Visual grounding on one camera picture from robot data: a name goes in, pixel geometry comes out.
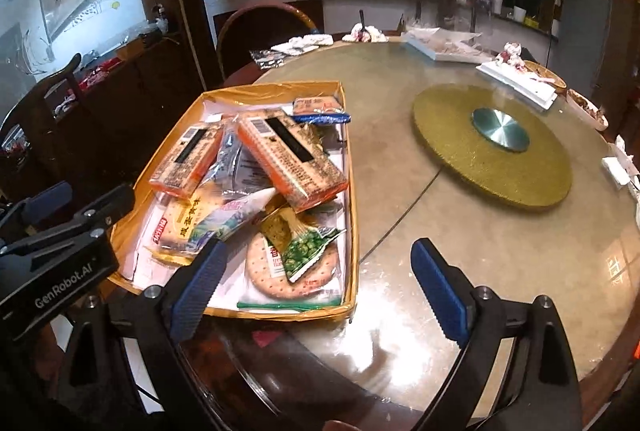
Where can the gold glitter lazy susan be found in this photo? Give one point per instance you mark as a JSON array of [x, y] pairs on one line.
[[537, 179]]

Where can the white wrappers near chair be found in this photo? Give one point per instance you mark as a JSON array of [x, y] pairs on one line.
[[279, 54]]

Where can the yellow snack pack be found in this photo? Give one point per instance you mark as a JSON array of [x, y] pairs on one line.
[[171, 234]]

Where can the dark wooden chair left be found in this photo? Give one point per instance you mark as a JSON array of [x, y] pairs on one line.
[[33, 152]]

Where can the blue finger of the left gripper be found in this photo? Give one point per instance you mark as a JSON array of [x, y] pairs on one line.
[[37, 208], [111, 207]]

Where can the green pea snack bag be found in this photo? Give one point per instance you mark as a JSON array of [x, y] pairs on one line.
[[300, 244]]

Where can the white tray under container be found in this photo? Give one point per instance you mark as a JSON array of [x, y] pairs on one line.
[[442, 45]]

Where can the red white crumpled tissues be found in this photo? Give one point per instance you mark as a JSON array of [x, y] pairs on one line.
[[511, 55]]

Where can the white oval food dish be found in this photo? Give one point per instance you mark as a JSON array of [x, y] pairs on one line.
[[586, 111]]

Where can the yellow cardboard tray box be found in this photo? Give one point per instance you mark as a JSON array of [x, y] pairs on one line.
[[254, 285]]

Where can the crumpled tissue with spoon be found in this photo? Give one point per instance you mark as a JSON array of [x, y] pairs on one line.
[[361, 32]]

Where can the wooden chair with yellow rim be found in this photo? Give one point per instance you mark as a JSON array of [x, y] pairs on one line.
[[258, 27]]

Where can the white grey sachet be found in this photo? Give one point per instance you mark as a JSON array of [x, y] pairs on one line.
[[235, 172]]

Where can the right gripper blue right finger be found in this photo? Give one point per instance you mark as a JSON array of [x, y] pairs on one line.
[[458, 306]]

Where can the white napkin pile right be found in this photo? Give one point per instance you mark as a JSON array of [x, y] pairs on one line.
[[621, 169]]

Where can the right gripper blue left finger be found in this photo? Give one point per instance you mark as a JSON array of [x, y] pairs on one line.
[[191, 287]]

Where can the orange biscuit box back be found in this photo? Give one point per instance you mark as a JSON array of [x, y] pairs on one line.
[[186, 163]]

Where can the clear plastic container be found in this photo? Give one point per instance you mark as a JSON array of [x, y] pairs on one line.
[[454, 15]]

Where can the white cup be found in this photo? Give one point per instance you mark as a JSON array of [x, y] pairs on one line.
[[519, 14]]

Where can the woven bamboo basket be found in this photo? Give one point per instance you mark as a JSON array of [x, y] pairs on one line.
[[546, 75]]

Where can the long cracker pack blue end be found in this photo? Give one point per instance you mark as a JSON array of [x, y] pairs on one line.
[[320, 111]]

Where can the clear blue-green snack bag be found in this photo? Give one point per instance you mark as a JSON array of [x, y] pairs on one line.
[[228, 219]]

